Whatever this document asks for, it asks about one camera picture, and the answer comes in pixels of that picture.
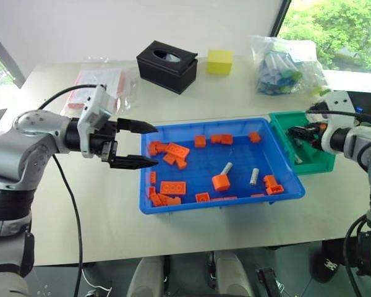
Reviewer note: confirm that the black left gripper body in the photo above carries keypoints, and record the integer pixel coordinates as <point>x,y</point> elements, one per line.
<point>106,139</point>

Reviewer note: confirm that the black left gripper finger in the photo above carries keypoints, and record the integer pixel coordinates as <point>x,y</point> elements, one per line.
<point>136,126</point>
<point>133,162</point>

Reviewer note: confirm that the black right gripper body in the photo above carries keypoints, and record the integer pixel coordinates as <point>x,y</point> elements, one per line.
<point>316,133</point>

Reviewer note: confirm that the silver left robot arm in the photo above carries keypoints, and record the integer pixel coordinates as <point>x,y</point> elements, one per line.
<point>24,145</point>

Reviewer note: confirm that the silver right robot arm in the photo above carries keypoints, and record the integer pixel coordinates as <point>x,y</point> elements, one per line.
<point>363,145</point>

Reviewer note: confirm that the green plastic bin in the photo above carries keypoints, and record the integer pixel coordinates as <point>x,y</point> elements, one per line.
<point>312,162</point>

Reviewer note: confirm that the blue plastic bin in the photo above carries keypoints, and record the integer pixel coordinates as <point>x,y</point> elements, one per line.
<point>204,161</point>

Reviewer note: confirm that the grey cylindrical battery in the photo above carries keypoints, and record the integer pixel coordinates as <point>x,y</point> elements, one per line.
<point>227,169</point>
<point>297,153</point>
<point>254,177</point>

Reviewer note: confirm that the orange small toy brick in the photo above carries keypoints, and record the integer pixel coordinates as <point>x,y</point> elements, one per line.
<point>227,139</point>
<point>172,200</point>
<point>181,163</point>
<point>269,180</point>
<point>154,148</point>
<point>275,189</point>
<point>169,159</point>
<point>151,191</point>
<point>254,137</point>
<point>153,177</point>
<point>157,200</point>
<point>203,197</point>
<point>199,141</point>
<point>215,138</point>

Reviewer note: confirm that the orange long toy brick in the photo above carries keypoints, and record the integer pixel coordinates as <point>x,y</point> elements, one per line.
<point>177,150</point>
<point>173,187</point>

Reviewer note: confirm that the clear bag of pink sheets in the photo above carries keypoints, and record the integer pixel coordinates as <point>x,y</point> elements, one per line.
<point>92,83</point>

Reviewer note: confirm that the clear bag of blue parts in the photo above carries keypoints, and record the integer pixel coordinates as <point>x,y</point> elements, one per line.
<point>284,71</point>

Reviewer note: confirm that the black tissue box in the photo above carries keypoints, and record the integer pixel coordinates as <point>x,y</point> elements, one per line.
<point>165,71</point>

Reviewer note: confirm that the orange round-edged block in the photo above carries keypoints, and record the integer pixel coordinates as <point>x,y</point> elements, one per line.
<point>221,183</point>

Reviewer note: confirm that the yellow cube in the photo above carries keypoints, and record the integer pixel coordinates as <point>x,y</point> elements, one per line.
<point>219,62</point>

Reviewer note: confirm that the grey rounded shape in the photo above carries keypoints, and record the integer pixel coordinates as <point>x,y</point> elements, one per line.
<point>145,278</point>
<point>233,275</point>

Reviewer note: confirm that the black shoe with white print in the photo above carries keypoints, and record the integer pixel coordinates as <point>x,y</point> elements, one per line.
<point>326,263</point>

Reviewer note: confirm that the black clamp tool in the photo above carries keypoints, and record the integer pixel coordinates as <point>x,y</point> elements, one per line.
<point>269,283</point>

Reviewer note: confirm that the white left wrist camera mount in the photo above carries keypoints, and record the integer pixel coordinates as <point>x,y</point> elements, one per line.
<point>94,106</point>

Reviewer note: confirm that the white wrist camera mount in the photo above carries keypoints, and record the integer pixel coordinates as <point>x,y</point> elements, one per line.
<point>337,100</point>
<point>94,106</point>

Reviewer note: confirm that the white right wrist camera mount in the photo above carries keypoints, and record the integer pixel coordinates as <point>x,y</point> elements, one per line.
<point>337,100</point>

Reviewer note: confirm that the black window frame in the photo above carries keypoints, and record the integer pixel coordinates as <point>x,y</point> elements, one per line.
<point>279,17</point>
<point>6,55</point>

